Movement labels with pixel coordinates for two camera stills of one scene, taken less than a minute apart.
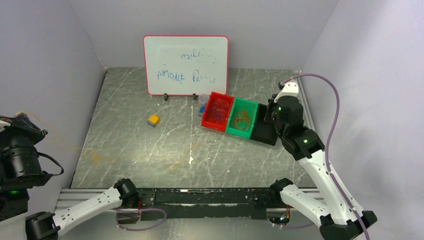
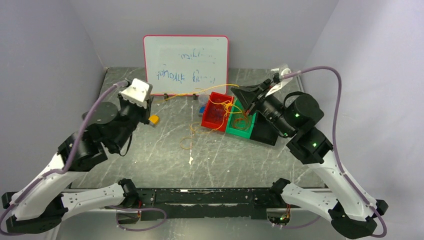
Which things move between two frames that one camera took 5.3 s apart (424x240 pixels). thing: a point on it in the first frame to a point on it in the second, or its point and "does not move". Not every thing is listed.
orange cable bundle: [98, 159] to [238, 119]
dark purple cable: [218, 111] does not move
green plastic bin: [241, 117] does not move
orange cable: [242, 123] does not move
